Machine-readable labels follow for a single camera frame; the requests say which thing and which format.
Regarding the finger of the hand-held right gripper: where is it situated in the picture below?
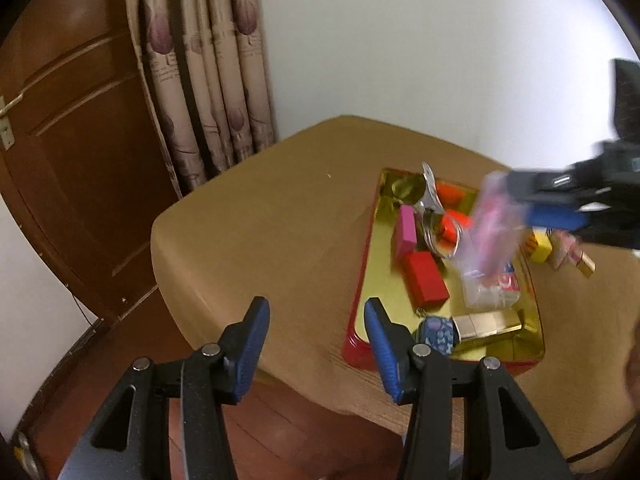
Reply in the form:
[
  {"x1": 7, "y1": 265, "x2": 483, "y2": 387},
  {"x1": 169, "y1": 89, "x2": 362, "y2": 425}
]
[
  {"x1": 520, "y1": 195, "x2": 601, "y2": 233},
  {"x1": 504, "y1": 160, "x2": 601, "y2": 202}
]

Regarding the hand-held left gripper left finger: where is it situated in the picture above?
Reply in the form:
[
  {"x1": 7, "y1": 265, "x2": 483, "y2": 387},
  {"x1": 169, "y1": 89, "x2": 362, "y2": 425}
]
[{"x1": 60, "y1": 296, "x2": 271, "y2": 480}]

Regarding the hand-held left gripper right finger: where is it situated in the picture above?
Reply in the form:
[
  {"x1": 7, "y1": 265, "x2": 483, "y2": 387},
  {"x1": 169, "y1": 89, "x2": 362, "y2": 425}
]
[{"x1": 363, "y1": 298, "x2": 573, "y2": 480}]

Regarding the small blue patterned case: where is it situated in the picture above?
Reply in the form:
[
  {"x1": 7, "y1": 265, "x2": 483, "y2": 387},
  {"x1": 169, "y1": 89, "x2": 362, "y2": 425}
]
[{"x1": 417, "y1": 316, "x2": 458, "y2": 357}]

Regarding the clear case with pink insert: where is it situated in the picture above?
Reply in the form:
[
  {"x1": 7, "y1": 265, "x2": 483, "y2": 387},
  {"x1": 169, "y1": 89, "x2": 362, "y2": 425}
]
[{"x1": 462, "y1": 170, "x2": 531, "y2": 273}]

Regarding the red tin box gold inside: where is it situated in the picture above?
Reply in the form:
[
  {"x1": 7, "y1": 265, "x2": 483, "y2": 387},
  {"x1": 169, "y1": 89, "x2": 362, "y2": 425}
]
[{"x1": 342, "y1": 167, "x2": 546, "y2": 373}]

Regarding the red block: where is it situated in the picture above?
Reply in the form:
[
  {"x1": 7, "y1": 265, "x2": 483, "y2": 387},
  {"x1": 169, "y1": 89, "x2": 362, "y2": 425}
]
[{"x1": 402, "y1": 251, "x2": 449, "y2": 307}]

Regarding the orange block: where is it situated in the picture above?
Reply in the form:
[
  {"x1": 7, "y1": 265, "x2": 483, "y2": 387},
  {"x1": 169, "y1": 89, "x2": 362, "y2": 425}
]
[{"x1": 439, "y1": 211, "x2": 473, "y2": 257}]

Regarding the clear box with blue label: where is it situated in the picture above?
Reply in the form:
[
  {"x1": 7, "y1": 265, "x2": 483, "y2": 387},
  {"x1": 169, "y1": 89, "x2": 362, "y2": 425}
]
[{"x1": 460, "y1": 255, "x2": 521, "y2": 311}]

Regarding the magenta block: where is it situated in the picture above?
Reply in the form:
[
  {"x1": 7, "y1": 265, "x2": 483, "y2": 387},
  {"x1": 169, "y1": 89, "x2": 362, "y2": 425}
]
[{"x1": 391, "y1": 205, "x2": 420, "y2": 263}]

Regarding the yellow block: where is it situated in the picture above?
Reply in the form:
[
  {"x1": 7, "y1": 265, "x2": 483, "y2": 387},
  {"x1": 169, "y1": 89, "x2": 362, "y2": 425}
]
[{"x1": 529, "y1": 229, "x2": 554, "y2": 264}]

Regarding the red and white box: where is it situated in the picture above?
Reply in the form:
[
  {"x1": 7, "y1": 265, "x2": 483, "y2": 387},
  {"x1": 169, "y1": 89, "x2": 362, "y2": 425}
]
[{"x1": 547, "y1": 232, "x2": 597, "y2": 279}]

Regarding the brown wooden door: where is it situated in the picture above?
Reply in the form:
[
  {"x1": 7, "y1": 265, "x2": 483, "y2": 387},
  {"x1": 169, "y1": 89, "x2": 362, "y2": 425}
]
[{"x1": 0, "y1": 0, "x2": 183, "y2": 326}]

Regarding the beige patterned curtain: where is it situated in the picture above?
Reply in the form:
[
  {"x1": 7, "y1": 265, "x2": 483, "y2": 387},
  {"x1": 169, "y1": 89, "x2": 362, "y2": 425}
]
[{"x1": 125, "y1": 0, "x2": 278, "y2": 196}]

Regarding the thin black cable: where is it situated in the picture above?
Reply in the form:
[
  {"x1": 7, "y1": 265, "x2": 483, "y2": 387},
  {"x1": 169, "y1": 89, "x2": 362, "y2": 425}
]
[{"x1": 64, "y1": 287, "x2": 101, "y2": 329}]

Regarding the metal door handle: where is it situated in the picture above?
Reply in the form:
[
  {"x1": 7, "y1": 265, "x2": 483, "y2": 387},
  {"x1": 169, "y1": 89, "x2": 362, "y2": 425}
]
[{"x1": 0, "y1": 95, "x2": 17, "y2": 151}]

